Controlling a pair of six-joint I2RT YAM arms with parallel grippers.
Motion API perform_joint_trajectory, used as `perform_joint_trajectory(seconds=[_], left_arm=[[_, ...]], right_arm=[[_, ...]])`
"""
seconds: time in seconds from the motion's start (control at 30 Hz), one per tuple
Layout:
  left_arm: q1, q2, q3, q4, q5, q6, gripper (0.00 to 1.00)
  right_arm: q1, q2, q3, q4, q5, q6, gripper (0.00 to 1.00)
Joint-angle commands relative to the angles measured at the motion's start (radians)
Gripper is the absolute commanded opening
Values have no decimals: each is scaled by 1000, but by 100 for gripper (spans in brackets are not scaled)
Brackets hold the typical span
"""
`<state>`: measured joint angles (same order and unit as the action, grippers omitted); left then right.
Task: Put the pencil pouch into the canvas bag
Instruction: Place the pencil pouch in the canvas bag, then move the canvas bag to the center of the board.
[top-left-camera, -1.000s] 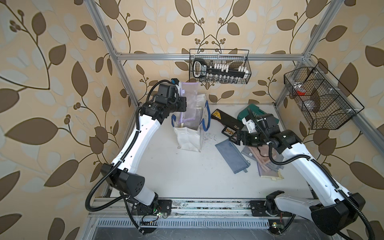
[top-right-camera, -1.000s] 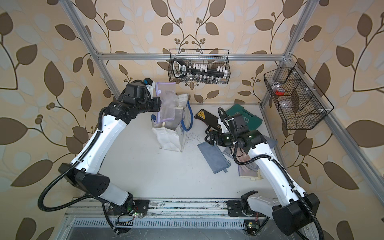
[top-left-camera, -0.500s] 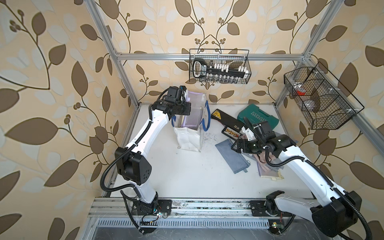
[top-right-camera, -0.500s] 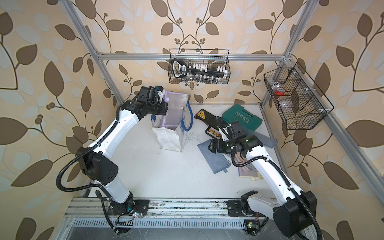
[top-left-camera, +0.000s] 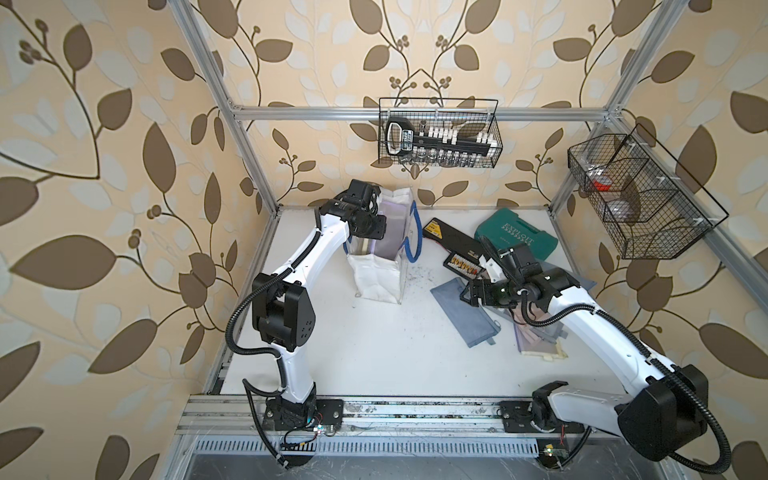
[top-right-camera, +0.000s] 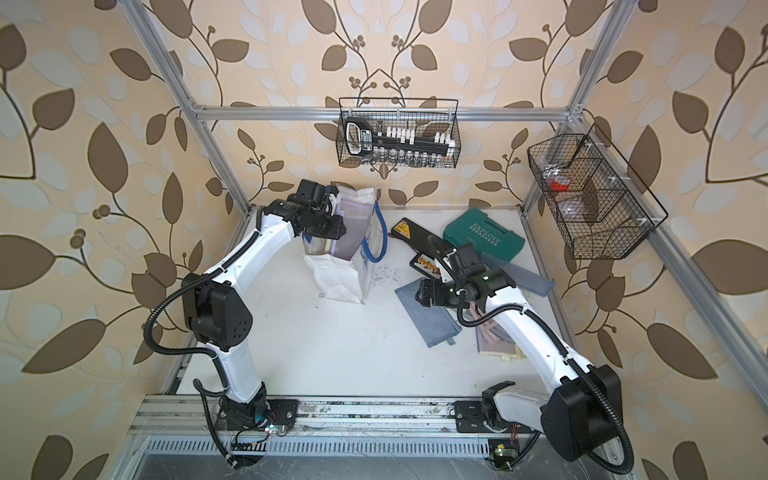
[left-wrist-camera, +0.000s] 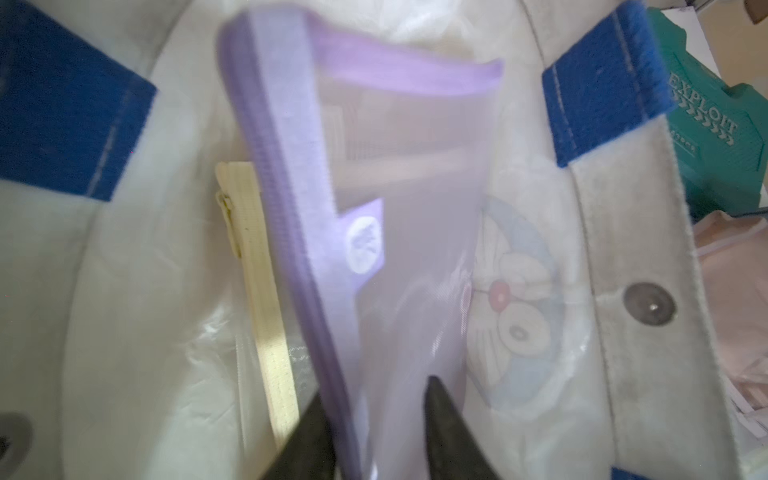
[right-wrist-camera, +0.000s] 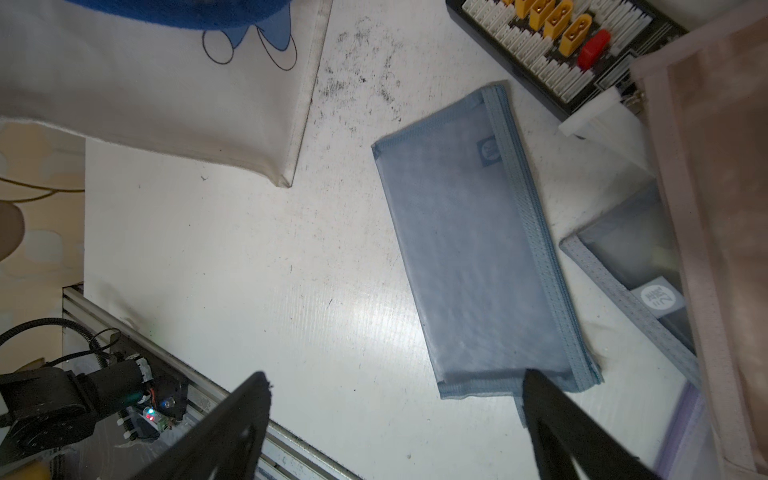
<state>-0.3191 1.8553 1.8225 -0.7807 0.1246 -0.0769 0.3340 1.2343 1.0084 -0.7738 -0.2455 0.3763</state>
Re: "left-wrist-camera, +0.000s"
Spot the white canvas tote bag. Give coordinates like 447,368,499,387
1,1,742,479

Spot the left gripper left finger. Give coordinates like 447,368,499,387
261,394,336,480

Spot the purple mesh pencil pouch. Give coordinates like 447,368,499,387
218,4,503,479

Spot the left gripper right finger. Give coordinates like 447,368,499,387
423,376,499,480

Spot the green plastic tool case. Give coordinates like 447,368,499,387
648,8,767,222

